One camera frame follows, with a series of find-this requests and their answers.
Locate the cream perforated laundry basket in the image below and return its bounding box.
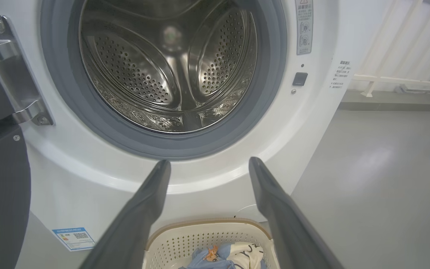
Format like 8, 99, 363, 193
143, 219, 280, 269

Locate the grey rubber door gasket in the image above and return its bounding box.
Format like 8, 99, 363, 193
40, 0, 287, 161

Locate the stainless steel perforated drum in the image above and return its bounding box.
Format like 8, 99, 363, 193
79, 0, 258, 133

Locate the grey warning label sticker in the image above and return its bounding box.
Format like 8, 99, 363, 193
295, 0, 314, 55

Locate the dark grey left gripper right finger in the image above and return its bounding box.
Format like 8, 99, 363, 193
249, 157, 344, 269

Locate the blue and cream printed garment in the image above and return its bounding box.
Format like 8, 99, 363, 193
222, 242, 268, 269

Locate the dark round washing machine door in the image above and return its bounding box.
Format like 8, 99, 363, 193
0, 49, 32, 269

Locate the white front-load washing machine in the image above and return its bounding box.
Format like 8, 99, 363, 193
0, 0, 353, 269

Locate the white metal railing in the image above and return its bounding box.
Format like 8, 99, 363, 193
352, 0, 430, 101

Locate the blue energy label sticker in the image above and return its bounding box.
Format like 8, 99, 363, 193
52, 227, 97, 251

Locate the small printed text sticker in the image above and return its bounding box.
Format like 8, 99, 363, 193
331, 60, 352, 89

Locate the blue bear print garment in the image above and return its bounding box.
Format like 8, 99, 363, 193
180, 244, 236, 269

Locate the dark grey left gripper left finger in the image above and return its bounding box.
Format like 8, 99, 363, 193
79, 160, 171, 269

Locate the chrome door hinge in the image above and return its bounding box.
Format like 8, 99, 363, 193
0, 15, 55, 127

